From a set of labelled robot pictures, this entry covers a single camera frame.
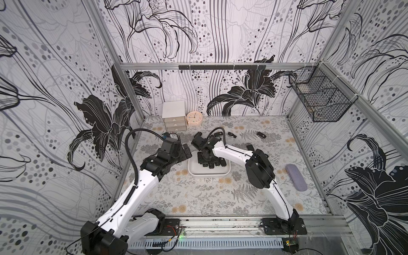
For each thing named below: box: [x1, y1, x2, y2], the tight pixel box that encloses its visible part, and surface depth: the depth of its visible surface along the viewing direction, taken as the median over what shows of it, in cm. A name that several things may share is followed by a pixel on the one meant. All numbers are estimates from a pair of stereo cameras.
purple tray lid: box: [285, 163, 308, 192], surface depth 87 cm
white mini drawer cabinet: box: [162, 100, 188, 133], surface depth 108 cm
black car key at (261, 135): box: [256, 131, 267, 139], surface depth 109 cm
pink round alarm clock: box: [185, 111, 203, 127], surface depth 117 cm
